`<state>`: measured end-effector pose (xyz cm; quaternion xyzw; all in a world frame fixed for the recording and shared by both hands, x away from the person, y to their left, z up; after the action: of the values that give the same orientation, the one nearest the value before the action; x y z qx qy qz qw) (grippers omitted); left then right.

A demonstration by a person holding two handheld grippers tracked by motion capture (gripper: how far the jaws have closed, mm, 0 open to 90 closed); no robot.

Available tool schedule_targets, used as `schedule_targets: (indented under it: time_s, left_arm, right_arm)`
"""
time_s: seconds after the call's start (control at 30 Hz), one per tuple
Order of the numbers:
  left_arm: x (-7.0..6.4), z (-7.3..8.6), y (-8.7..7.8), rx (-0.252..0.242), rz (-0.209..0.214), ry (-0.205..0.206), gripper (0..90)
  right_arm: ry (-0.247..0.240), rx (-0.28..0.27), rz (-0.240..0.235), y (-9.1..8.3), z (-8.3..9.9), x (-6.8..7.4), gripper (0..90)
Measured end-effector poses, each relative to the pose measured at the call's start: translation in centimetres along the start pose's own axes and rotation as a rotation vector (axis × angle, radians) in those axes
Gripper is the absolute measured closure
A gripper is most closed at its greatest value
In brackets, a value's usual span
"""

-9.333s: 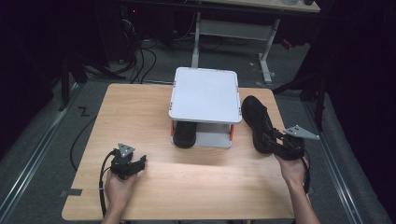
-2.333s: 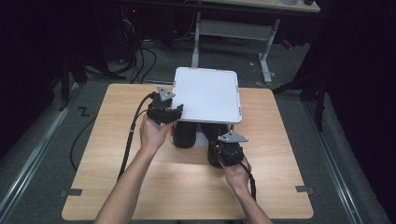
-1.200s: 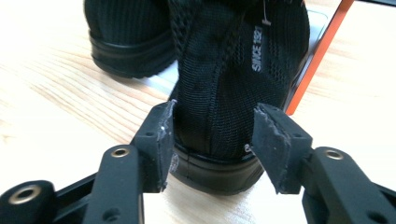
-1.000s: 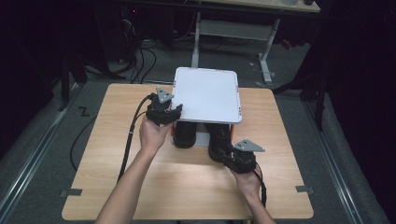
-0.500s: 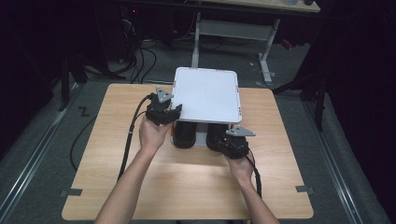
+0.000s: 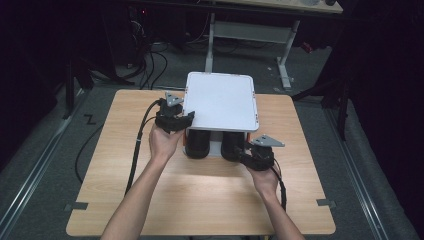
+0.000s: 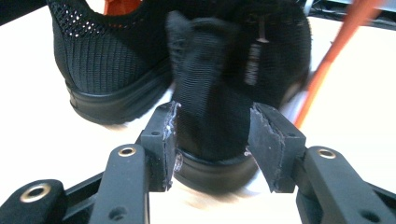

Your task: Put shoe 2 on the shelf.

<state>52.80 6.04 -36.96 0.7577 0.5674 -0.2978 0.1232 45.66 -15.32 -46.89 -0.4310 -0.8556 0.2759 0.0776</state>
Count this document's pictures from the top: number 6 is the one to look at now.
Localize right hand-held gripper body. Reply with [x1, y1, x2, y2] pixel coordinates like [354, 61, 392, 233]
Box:
[240, 134, 286, 172]

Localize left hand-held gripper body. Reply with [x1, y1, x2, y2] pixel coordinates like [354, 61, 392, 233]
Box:
[154, 91, 186, 135]

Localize person's right hand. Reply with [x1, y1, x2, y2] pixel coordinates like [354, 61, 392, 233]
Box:
[245, 163, 280, 202]

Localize person's left hand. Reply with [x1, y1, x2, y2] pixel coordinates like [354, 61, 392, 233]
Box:
[148, 123, 185, 165]

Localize grey tape piece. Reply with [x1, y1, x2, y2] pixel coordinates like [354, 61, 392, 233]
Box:
[316, 198, 337, 210]
[64, 201, 89, 212]

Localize black metal stand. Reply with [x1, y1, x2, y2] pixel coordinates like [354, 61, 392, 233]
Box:
[290, 49, 354, 142]
[61, 56, 136, 120]

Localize white-legged desk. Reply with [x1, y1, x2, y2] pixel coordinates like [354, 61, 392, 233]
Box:
[203, 0, 344, 90]

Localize right hand-held gripper cable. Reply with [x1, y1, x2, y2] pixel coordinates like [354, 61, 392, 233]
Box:
[270, 158, 288, 213]

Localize hand-held gripper cable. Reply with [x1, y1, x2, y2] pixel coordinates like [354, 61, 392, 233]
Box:
[270, 158, 288, 213]
[124, 98, 166, 197]

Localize left hand-held gripper cable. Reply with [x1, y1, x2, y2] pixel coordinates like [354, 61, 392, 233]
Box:
[124, 98, 166, 197]

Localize bundle of black cables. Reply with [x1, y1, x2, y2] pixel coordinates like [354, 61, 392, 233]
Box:
[128, 8, 169, 90]

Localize thin black floor cable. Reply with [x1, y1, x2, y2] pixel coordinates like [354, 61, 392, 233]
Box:
[74, 123, 105, 184]

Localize metal floor rail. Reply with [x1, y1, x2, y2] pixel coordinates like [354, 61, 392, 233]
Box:
[0, 89, 88, 234]
[324, 108, 391, 240]

